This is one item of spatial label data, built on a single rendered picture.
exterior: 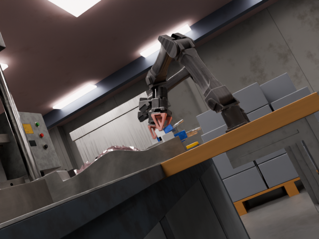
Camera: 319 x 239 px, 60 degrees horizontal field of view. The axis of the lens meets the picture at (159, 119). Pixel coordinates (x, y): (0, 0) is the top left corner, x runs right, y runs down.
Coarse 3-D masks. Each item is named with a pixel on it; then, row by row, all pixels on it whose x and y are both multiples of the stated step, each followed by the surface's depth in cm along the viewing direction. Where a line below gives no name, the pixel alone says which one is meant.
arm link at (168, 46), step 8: (160, 40) 109; (168, 40) 105; (192, 40) 106; (160, 48) 114; (168, 48) 106; (176, 48) 102; (160, 56) 116; (168, 56) 114; (176, 56) 105; (160, 64) 118; (168, 64) 119; (152, 72) 124; (160, 72) 121; (152, 80) 125; (160, 80) 126
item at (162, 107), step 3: (159, 99) 124; (162, 99) 124; (165, 99) 125; (159, 102) 124; (162, 102) 124; (165, 102) 124; (159, 105) 124; (162, 105) 124; (165, 105) 124; (153, 108) 122; (156, 108) 122; (159, 108) 121; (162, 108) 120; (165, 108) 121; (153, 111) 123; (159, 111) 126; (171, 114) 129
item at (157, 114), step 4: (156, 112) 121; (160, 112) 121; (152, 116) 122; (156, 116) 122; (160, 116) 121; (164, 116) 120; (156, 120) 122; (164, 120) 121; (156, 124) 122; (160, 128) 121
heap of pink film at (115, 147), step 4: (108, 148) 91; (112, 148) 91; (116, 148) 91; (120, 148) 92; (124, 148) 92; (128, 148) 93; (132, 148) 92; (136, 148) 92; (104, 152) 90; (100, 156) 90; (84, 164) 95; (88, 164) 93; (84, 168) 91; (76, 172) 94; (80, 172) 91
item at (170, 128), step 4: (180, 120) 121; (176, 124) 121; (164, 128) 121; (168, 128) 121; (172, 128) 120; (156, 132) 122; (160, 132) 121; (164, 132) 121; (168, 132) 121; (160, 136) 121
